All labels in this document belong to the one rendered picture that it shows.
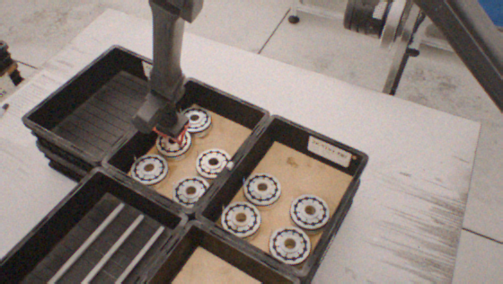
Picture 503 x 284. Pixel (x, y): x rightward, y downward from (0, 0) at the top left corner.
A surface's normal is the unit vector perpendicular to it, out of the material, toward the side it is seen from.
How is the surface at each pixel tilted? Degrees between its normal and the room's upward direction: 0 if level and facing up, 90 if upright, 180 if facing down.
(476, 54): 87
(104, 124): 0
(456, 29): 87
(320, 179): 0
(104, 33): 0
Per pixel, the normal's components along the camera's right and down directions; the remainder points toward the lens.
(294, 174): 0.00, -0.63
